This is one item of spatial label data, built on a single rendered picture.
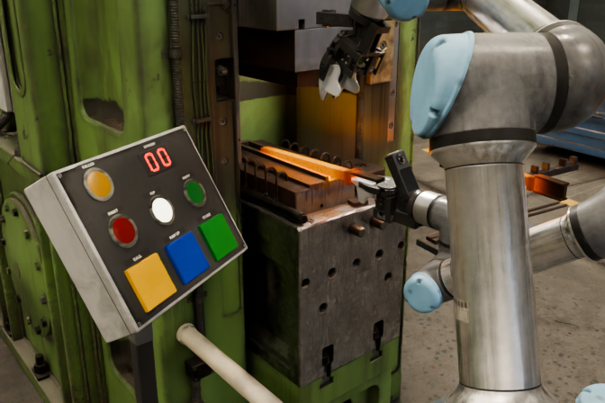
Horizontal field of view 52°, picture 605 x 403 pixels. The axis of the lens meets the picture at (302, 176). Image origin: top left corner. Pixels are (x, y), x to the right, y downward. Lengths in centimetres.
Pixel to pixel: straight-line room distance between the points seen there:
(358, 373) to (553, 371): 108
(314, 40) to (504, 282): 90
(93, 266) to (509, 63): 67
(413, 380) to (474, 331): 184
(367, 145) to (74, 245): 104
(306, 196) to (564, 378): 150
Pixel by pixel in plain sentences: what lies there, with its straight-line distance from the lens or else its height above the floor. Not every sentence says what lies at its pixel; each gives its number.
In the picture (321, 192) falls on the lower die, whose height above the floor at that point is 96.
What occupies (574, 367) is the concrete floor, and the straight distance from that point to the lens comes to 278.
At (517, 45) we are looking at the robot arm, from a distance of 72.
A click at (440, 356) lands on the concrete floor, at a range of 268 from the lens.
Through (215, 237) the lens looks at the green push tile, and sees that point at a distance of 119.
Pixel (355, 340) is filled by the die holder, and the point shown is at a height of 53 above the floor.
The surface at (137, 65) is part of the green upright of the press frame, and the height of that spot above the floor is 130.
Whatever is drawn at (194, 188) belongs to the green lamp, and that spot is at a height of 110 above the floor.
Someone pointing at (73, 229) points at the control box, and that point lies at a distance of 102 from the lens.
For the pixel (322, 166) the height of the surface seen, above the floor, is 102.
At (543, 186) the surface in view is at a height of 98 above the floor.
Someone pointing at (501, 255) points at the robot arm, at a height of 121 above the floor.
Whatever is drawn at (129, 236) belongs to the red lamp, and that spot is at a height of 108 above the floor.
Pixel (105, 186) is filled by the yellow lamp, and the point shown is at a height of 116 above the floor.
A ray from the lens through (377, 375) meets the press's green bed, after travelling 192.
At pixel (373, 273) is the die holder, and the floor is 71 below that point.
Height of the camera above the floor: 149
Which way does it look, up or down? 18 degrees down
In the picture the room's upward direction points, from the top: straight up
